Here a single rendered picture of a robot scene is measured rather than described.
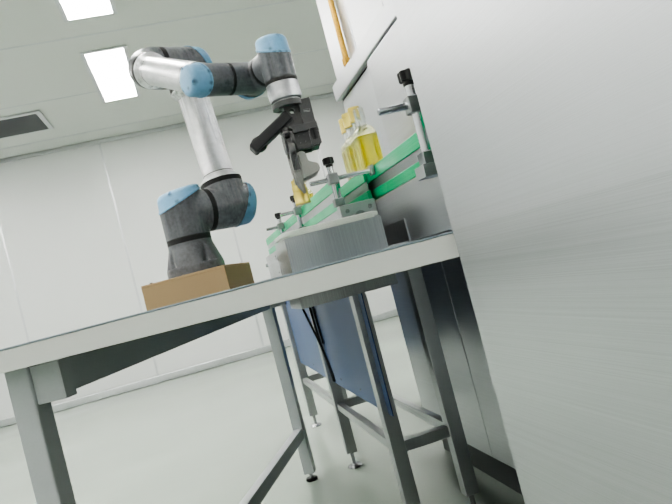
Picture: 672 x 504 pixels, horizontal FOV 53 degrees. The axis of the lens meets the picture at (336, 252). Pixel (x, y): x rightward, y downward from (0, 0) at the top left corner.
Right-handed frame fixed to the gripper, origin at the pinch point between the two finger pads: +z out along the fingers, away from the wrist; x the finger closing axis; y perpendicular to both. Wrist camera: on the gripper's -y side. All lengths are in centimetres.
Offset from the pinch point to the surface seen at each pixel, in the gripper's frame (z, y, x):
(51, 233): -91, -218, 589
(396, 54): -32, 36, 22
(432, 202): 11.6, 22.5, -23.7
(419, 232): 16.4, 21.3, -12.2
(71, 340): 20, -42, -51
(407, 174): 3.5, 22.8, -9.0
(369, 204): 6.2, 17.0, 12.3
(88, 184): -134, -169, 594
